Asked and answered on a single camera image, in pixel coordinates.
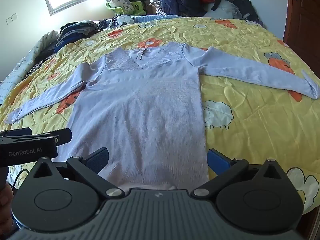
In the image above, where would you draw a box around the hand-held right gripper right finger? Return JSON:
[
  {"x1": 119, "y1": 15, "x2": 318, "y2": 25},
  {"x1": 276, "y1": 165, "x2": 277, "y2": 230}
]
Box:
[{"x1": 191, "y1": 149, "x2": 292, "y2": 198}]

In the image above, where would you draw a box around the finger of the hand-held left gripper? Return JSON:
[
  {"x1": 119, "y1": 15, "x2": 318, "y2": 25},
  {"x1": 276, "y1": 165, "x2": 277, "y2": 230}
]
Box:
[
  {"x1": 31, "y1": 128, "x2": 73, "y2": 146},
  {"x1": 0, "y1": 127, "x2": 32, "y2": 138}
]

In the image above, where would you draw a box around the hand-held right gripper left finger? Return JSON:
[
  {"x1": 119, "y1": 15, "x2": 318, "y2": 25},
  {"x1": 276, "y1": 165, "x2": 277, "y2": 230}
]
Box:
[{"x1": 30, "y1": 147, "x2": 125, "y2": 198}]

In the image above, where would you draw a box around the lavender long-sleeve shirt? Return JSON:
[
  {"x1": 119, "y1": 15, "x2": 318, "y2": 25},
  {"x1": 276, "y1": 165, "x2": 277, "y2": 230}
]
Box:
[{"x1": 5, "y1": 42, "x2": 320, "y2": 190}]

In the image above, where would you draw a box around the pile of dark clothes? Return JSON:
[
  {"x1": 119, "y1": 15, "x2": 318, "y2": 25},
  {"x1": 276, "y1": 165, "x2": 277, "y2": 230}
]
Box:
[{"x1": 53, "y1": 19, "x2": 101, "y2": 53}]

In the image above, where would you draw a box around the person's left hand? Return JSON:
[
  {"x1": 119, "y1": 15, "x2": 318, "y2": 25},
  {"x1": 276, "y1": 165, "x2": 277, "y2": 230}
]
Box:
[{"x1": 0, "y1": 184, "x2": 14, "y2": 233}]

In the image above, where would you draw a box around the white floral quilt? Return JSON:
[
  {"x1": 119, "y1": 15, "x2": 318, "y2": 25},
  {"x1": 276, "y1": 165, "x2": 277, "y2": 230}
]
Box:
[{"x1": 0, "y1": 30, "x2": 61, "y2": 106}]

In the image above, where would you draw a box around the yellow cartoon printed quilt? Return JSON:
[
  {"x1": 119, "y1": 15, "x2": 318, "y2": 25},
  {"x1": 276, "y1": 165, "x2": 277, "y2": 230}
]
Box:
[{"x1": 0, "y1": 15, "x2": 320, "y2": 220}]

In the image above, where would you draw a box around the white and blue cloth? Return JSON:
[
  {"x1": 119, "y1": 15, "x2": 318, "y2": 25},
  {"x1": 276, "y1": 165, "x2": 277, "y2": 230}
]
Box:
[{"x1": 109, "y1": 14, "x2": 136, "y2": 28}]

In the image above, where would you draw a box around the white floral pillow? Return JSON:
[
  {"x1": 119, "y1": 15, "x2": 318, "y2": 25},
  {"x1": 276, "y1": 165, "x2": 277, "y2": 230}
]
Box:
[{"x1": 102, "y1": 0, "x2": 136, "y2": 15}]

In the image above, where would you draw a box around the green plastic stool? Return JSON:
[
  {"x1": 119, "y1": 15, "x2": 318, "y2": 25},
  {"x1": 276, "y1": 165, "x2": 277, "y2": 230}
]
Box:
[{"x1": 106, "y1": 0, "x2": 148, "y2": 17}]

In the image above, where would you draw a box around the blue blanket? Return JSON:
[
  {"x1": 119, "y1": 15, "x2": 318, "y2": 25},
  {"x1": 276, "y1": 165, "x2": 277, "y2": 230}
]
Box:
[{"x1": 130, "y1": 14, "x2": 183, "y2": 23}]

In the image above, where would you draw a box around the clear plastic bag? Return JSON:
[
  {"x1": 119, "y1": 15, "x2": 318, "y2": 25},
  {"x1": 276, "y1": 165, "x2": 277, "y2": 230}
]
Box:
[{"x1": 217, "y1": 0, "x2": 243, "y2": 20}]

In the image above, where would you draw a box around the black garment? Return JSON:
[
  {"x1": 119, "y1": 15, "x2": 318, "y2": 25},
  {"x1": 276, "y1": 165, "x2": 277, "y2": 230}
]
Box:
[{"x1": 233, "y1": 0, "x2": 263, "y2": 26}]

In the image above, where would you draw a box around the navy padded jacket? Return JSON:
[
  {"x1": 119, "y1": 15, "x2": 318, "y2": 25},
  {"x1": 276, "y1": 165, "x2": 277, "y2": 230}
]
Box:
[{"x1": 159, "y1": 0, "x2": 208, "y2": 17}]

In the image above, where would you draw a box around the wooden door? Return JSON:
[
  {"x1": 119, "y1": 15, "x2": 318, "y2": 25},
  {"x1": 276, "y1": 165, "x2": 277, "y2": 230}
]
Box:
[{"x1": 282, "y1": 0, "x2": 320, "y2": 53}]

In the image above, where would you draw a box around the black cable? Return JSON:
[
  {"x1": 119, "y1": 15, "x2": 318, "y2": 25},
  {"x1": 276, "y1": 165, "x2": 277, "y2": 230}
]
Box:
[{"x1": 10, "y1": 169, "x2": 28, "y2": 188}]

